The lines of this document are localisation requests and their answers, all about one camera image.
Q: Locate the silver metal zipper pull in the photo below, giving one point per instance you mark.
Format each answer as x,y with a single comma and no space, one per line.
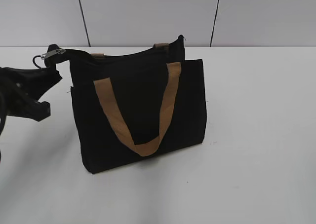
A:
48,55

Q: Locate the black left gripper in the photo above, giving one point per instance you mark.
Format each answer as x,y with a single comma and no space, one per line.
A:
17,102

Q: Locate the black tote bag tan handles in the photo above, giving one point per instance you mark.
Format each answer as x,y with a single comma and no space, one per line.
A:
129,108

